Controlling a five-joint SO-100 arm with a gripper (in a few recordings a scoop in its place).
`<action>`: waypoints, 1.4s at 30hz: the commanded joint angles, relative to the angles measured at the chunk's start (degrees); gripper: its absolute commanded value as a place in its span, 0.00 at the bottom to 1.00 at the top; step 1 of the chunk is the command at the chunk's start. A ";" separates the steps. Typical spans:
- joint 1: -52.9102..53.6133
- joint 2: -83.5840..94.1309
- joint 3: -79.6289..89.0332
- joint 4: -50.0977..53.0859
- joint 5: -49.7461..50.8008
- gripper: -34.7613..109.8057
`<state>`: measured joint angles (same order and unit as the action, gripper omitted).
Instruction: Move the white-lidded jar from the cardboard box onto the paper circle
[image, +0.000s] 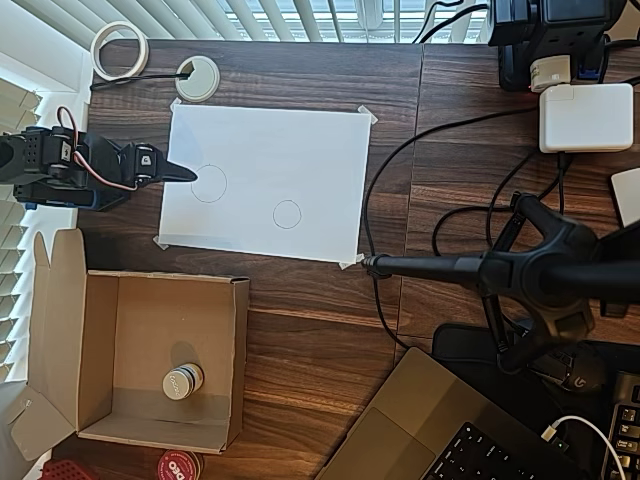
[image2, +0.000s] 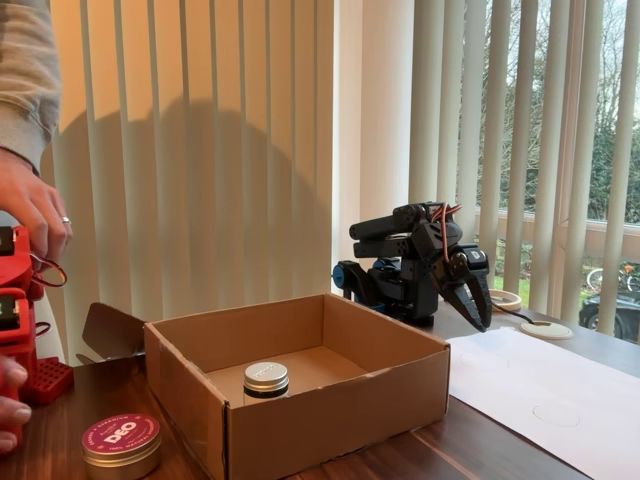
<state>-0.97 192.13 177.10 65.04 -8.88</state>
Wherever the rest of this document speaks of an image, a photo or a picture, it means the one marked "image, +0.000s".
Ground grey laptop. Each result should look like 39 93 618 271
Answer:
313 347 591 480

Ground small white plug adapter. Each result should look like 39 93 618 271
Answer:
528 54 572 94

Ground blue plug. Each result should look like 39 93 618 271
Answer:
574 52 604 83

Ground black tripod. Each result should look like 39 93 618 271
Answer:
360 192 640 376

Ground white square power adapter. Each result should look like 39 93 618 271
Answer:
538 83 635 154

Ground long black cable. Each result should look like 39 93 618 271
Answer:
360 107 542 350

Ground white vertical blinds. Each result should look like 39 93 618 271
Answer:
49 0 494 45
0 0 96 401

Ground white round desk grommet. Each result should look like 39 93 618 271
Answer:
174 56 221 103

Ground black keyboard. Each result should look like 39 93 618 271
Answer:
607 370 640 480

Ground masking tape roll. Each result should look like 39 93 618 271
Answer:
90 22 150 81

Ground white paper sheet with circles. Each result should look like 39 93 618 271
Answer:
158 102 372 265

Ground thin black cable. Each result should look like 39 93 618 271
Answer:
89 71 194 92

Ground black power strip tower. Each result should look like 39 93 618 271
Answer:
487 0 627 92

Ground red deo tin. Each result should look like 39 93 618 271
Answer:
156 448 205 480

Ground black mouse pad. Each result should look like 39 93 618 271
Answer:
432 322 640 401

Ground black charger cable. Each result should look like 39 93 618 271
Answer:
431 151 571 259

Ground black computer mouse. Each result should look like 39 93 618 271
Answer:
537 344 609 392

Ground white flat device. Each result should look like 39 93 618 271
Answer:
609 168 640 229

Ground open brown cardboard box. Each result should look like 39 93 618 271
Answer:
7 227 250 461

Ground white charging cable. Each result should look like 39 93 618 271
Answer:
543 414 629 480

